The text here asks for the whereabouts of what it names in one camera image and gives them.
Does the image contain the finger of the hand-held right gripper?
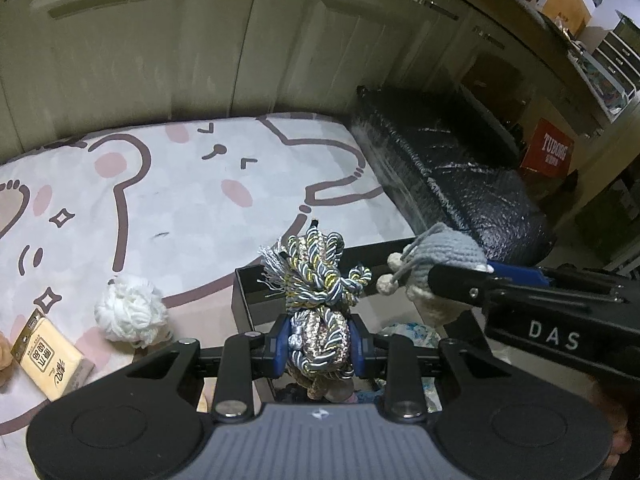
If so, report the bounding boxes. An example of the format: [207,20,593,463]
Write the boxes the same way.
[487,261,628,293]
[429,262,506,306]

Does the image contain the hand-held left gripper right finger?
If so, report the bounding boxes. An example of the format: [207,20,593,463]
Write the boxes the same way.
[350,316,506,423]

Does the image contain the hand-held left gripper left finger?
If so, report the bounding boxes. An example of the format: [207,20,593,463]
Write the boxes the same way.
[125,316,293,423]

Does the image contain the grey crochet toy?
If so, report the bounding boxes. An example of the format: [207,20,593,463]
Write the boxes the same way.
[376,223,496,328]

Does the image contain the floral fabric pouch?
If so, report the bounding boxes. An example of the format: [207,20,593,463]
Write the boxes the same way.
[377,321,446,411]

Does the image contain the black box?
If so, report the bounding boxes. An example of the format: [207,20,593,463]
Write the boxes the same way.
[234,240,501,411]

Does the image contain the twisted cord bundle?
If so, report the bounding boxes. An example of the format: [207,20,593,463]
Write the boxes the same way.
[257,220,373,403]

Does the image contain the white yarn ball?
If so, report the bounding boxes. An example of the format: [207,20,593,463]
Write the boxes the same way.
[94,276,171,348]

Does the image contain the yellow tissue pack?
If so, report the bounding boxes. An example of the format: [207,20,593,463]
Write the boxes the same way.
[10,308,96,402]

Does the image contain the person's right hand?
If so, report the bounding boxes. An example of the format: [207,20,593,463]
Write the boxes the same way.
[590,380,633,470]

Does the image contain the black wrapped bundle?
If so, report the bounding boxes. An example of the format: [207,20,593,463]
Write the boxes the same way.
[349,85,558,263]

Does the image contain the red cardboard box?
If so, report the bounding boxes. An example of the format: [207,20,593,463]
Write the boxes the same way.
[520,117,576,176]

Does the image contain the printed bear blanket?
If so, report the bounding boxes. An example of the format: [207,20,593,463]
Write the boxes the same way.
[0,112,416,441]

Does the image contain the small drawer unit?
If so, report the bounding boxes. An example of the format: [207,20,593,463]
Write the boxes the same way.
[595,10,640,106]

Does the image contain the cream cabinet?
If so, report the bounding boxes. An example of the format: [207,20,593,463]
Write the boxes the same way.
[0,0,601,171]

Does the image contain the metal cabinet handle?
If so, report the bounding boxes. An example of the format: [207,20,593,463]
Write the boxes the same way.
[410,0,460,21]
[472,25,506,48]

